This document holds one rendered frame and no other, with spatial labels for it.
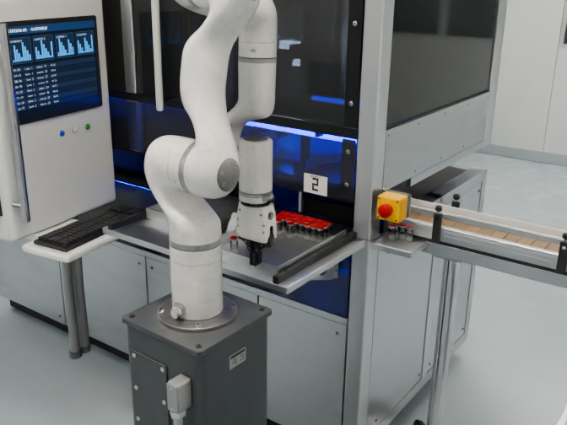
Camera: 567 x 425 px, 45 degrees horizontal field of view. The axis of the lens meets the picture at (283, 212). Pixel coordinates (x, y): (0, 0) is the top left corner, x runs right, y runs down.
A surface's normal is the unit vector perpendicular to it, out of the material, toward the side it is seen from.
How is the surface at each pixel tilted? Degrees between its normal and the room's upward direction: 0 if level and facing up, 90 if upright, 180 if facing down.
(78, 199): 90
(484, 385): 0
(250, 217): 91
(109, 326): 90
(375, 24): 90
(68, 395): 0
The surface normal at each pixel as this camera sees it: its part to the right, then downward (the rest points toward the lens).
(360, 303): -0.58, 0.27
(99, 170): 0.88, 0.17
